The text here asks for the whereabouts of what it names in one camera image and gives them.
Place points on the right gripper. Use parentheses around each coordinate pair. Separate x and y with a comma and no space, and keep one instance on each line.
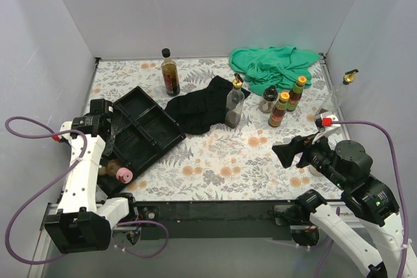
(303,152)

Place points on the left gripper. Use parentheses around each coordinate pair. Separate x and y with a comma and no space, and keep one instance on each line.
(109,125)

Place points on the pink cap spice bottle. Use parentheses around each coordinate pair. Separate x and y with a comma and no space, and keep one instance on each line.
(117,170)

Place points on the yellow cap spice bottle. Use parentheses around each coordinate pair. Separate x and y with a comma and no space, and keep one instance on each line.
(102,170)

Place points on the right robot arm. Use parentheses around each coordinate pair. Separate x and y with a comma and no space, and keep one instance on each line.
(372,202)

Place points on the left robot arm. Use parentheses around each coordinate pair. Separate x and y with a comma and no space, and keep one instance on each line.
(80,224)

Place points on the white spice jar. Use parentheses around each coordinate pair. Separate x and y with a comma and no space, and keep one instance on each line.
(314,171)

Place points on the front yellow cap sauce bottle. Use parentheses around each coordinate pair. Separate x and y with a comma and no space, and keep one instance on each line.
(279,110)

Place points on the yellow cap sauce bottle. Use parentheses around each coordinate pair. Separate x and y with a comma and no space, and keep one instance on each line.
(279,110)
(295,93)

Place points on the black compartment tray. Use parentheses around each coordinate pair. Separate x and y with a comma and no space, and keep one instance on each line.
(144,132)

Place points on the black cap spice jar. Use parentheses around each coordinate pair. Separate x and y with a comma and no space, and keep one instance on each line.
(268,100)

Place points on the rear yellow cap sauce bottle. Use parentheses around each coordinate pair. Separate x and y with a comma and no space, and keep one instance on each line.
(295,93)

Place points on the gold spout glass bottle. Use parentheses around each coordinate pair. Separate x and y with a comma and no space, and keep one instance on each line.
(234,103)

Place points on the tall gold spout bottle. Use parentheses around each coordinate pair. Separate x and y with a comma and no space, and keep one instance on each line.
(337,95)

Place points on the green cloth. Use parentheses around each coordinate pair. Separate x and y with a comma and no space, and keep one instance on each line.
(278,67)

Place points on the dark soy sauce bottle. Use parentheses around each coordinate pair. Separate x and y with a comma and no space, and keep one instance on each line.
(170,74)

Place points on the black cloth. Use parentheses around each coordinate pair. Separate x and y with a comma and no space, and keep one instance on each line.
(197,111)

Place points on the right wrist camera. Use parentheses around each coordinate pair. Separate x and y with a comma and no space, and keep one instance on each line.
(326,124)

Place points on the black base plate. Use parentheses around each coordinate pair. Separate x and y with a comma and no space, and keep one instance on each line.
(276,220)

